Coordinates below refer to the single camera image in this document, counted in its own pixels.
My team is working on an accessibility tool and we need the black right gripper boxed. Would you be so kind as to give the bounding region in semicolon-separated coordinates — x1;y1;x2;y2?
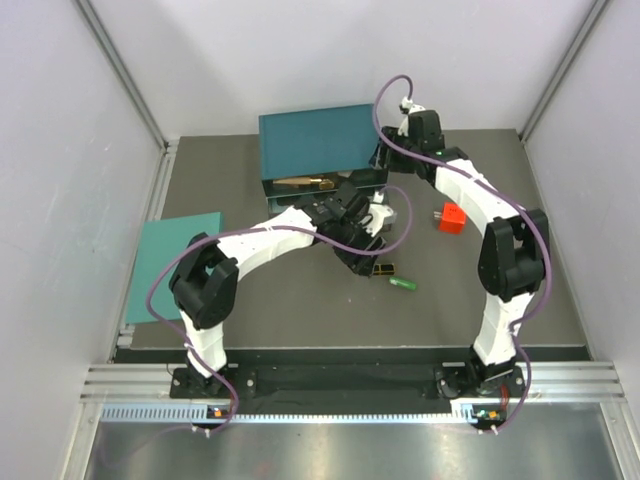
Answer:
368;127;421;175

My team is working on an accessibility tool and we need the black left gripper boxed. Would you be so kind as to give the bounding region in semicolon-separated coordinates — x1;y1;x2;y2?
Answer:
332;215;386;279

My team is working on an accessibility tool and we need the clear acrylic drawer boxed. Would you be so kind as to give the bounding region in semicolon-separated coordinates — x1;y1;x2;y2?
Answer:
267;189;390;219

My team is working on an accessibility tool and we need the black gold lipstick horizontal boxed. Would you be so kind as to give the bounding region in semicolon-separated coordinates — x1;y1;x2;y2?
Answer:
372;263;396;276

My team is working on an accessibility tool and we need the bright green mascara tube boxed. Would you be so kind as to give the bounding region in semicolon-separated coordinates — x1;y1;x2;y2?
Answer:
389;277;417;291

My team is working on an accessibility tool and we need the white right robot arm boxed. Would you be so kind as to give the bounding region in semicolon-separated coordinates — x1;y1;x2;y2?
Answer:
370;97;550;398

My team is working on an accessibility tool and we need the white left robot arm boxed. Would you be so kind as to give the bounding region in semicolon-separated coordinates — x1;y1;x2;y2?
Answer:
169;183;396;397

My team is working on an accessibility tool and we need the teal drawer organizer box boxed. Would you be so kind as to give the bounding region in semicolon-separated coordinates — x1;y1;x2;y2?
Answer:
259;104;388;198

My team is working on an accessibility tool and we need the orange red cube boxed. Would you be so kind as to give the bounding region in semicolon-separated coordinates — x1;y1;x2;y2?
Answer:
434;202;467;235

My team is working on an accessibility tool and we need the teal flat lid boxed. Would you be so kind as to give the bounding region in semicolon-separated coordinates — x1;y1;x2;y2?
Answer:
124;211;224;325

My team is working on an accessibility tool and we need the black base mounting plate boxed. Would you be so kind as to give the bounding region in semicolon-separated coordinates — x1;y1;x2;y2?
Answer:
170;360;525;402

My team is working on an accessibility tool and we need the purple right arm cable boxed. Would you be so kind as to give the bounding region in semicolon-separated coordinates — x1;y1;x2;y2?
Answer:
373;74;554;435

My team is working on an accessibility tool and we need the aluminium frame rail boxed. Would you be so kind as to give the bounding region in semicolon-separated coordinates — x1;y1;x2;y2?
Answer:
80;362;625;425

